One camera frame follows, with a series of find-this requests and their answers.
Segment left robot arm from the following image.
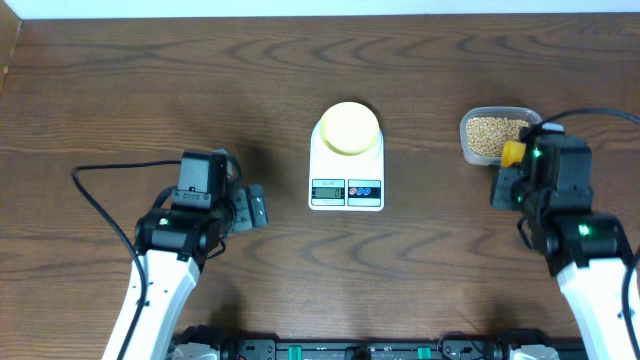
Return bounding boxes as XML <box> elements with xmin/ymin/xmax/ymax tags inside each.
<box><xmin>103</xmin><ymin>149</ymin><xmax>268</xmax><ymax>359</ymax></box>

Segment yellow plastic measuring scoop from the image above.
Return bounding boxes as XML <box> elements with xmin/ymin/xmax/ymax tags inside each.
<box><xmin>500</xmin><ymin>140</ymin><xmax>526</xmax><ymax>167</ymax></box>

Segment white digital kitchen scale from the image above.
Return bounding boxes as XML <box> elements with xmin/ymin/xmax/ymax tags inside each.
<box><xmin>308</xmin><ymin>123</ymin><xmax>385</xmax><ymax>212</ymax></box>

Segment pale yellow plastic bowl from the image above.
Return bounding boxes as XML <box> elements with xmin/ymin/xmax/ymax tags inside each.
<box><xmin>319</xmin><ymin>102</ymin><xmax>380</xmax><ymax>156</ymax></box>

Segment black right camera cable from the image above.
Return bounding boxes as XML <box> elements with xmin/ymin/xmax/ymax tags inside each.
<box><xmin>519</xmin><ymin>107</ymin><xmax>640</xmax><ymax>360</ymax></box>

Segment clear plastic soybean container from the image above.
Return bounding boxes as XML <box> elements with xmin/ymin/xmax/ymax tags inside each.
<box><xmin>460</xmin><ymin>106</ymin><xmax>542</xmax><ymax>166</ymax></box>

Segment black camera cable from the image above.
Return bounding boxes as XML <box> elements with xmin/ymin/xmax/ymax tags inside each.
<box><xmin>71</xmin><ymin>159</ymin><xmax>182</xmax><ymax>360</ymax></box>
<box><xmin>519</xmin><ymin>107</ymin><xmax>640</xmax><ymax>360</ymax></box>

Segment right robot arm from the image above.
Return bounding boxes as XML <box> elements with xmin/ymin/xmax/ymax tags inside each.
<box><xmin>490</xmin><ymin>132</ymin><xmax>639</xmax><ymax>359</ymax></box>

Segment soybeans in container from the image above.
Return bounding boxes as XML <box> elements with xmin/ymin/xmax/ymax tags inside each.
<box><xmin>466</xmin><ymin>117</ymin><xmax>530</xmax><ymax>157</ymax></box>

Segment black left camera cable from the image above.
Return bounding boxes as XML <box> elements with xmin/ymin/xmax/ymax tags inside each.
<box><xmin>71</xmin><ymin>159</ymin><xmax>182</xmax><ymax>360</ymax></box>

